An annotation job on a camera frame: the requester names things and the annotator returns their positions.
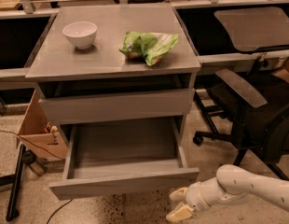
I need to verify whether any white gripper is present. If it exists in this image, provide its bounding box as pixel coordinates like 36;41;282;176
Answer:
166;177;248;223

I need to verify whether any grey drawer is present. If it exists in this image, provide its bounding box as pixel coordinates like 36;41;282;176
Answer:
39;89;194;124
49;117;199;200

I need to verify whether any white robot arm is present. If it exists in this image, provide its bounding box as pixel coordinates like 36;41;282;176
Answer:
166;164;289;223

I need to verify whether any grey top drawer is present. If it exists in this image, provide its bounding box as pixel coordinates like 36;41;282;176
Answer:
39;89;194;124

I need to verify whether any grey drawer cabinet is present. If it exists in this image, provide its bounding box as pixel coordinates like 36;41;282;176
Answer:
26;4;200;141

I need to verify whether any black office chair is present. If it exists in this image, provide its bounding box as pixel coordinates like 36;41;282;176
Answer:
193;7;289;180

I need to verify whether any dark bottle on floor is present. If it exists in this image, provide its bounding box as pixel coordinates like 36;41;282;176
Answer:
21;150;46;176

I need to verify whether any green chip bag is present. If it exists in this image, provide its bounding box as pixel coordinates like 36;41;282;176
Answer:
119;31;179;66

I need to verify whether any cardboard box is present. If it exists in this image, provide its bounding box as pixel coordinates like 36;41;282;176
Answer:
18;91;67;161

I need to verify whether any black metal stand leg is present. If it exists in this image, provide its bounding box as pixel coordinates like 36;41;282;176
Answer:
0;145;26;222

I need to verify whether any white ceramic bowl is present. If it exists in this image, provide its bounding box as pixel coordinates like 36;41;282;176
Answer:
62;21;97;49

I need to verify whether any black floor cable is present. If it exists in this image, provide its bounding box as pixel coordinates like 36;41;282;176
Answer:
0;128;74;224

